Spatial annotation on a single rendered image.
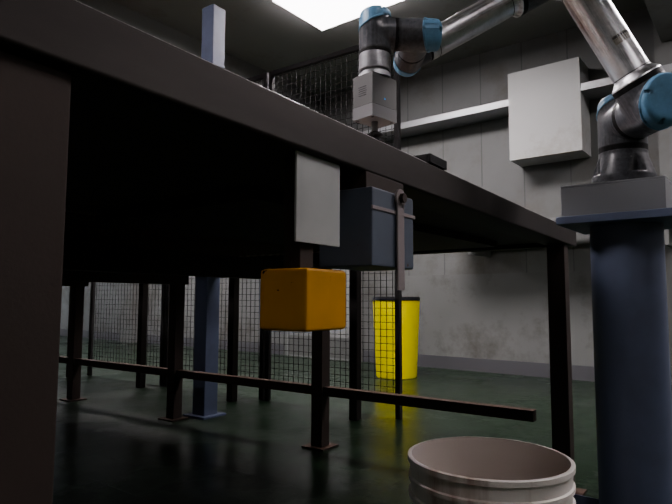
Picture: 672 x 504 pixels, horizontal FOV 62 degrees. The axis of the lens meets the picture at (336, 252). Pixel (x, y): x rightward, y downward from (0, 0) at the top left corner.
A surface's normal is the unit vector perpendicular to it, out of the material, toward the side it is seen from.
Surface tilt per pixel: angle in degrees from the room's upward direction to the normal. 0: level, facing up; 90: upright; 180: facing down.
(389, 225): 90
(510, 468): 87
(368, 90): 90
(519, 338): 90
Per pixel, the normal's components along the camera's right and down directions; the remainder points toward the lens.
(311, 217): 0.82, -0.04
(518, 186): -0.61, -0.07
